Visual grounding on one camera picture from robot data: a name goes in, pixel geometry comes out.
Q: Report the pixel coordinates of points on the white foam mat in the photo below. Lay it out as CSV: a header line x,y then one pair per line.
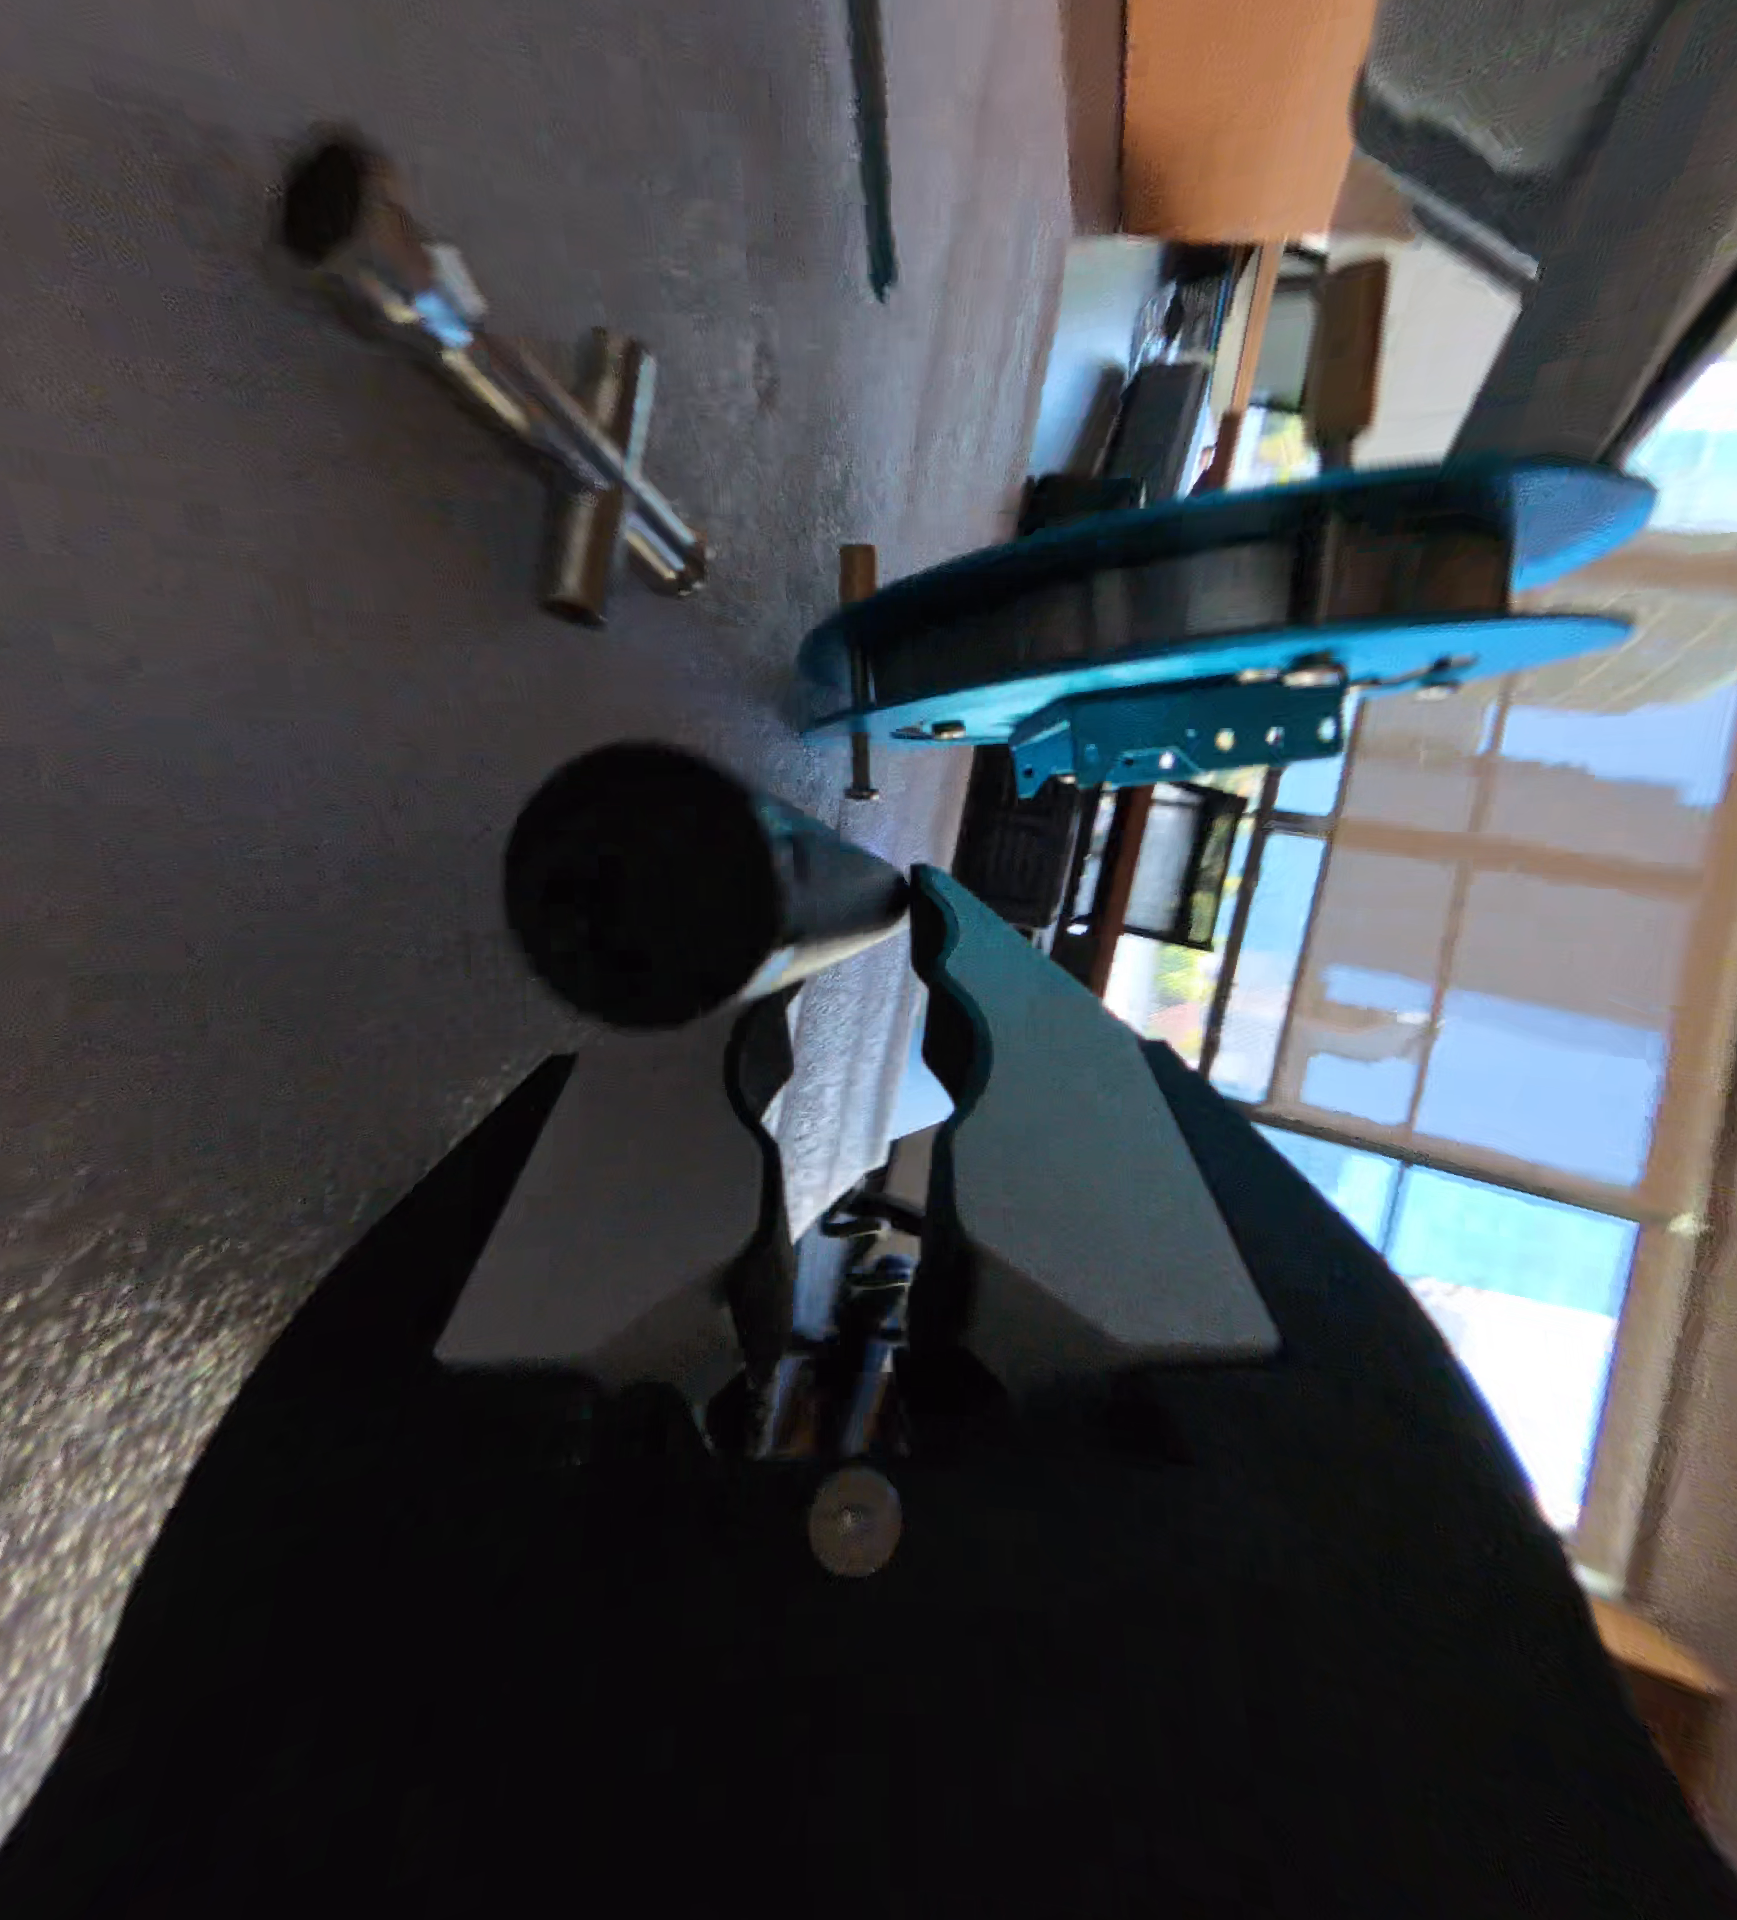
x,y
210,750

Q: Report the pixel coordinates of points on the blue metal wheel assembly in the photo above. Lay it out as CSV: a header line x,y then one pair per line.
x,y
1574,518

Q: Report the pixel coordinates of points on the orange cardboard box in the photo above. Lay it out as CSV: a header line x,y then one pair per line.
x,y
1228,121

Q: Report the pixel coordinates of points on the black precision screwdriver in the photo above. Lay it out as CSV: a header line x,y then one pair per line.
x,y
643,884

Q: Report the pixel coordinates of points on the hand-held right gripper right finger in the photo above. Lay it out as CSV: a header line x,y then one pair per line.
x,y
1094,1185

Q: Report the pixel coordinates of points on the silver cross wrench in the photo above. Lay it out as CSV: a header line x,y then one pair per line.
x,y
509,374

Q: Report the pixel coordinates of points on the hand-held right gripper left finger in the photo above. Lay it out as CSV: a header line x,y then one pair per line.
x,y
583,1201

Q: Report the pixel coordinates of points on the large window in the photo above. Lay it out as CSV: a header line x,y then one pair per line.
x,y
1557,1050

